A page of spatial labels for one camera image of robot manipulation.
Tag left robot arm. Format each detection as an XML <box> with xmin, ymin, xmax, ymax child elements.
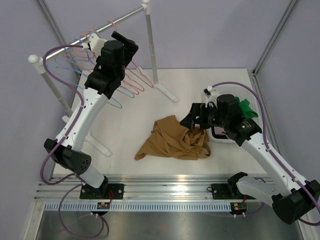
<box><xmin>44</xmin><ymin>31</ymin><xmax>139</xmax><ymax>199</ymax></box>

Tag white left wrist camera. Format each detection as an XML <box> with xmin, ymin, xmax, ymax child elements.
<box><xmin>81</xmin><ymin>32</ymin><xmax>107</xmax><ymax>56</ymax></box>

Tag mustard brown tank top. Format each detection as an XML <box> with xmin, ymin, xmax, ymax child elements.
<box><xmin>134</xmin><ymin>115</ymin><xmax>211</xmax><ymax>161</ymax></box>

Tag green tank top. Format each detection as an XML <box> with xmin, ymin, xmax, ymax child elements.
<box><xmin>235</xmin><ymin>96</ymin><xmax>259</xmax><ymax>119</ymax></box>

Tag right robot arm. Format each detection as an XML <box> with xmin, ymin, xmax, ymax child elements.
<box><xmin>180</xmin><ymin>94</ymin><xmax>320</xmax><ymax>225</ymax></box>

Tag pink hanger of green top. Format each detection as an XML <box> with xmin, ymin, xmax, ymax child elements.
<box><xmin>88</xmin><ymin>29</ymin><xmax>146</xmax><ymax>93</ymax></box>

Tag mauve pink tank top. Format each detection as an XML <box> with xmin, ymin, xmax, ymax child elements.
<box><xmin>211</xmin><ymin>126</ymin><xmax>228</xmax><ymax>139</ymax></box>

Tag aluminium front rail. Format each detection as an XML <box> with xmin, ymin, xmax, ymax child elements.
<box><xmin>34</xmin><ymin>174</ymin><xmax>229</xmax><ymax>202</ymax></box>

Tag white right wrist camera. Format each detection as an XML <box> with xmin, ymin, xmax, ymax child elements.
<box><xmin>203</xmin><ymin>86</ymin><xmax>220</xmax><ymax>105</ymax></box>

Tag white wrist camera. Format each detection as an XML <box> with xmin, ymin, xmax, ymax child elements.
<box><xmin>203</xmin><ymin>86</ymin><xmax>220</xmax><ymax>105</ymax></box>
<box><xmin>81</xmin><ymin>32</ymin><xmax>107</xmax><ymax>56</ymax></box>

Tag light blue wire hanger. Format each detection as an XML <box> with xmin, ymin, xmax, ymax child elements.
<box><xmin>53</xmin><ymin>48</ymin><xmax>90</xmax><ymax>77</ymax></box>

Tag pink hanger of brown top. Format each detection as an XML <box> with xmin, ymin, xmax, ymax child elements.
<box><xmin>106</xmin><ymin>19</ymin><xmax>155</xmax><ymax>89</ymax></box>

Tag white plastic basket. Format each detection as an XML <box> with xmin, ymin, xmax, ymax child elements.
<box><xmin>202</xmin><ymin>84</ymin><xmax>263</xmax><ymax>144</ymax></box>

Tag pink hanger of mauve top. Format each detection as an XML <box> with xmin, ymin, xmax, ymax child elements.
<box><xmin>74</xmin><ymin>33</ymin><xmax>140</xmax><ymax>99</ymax></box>

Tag white slotted cable duct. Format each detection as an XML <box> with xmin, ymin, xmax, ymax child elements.
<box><xmin>44</xmin><ymin>201</ymin><xmax>231</xmax><ymax>212</ymax></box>

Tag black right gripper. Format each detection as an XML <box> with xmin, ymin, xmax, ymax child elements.
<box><xmin>180</xmin><ymin>103</ymin><xmax>229</xmax><ymax>130</ymax></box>

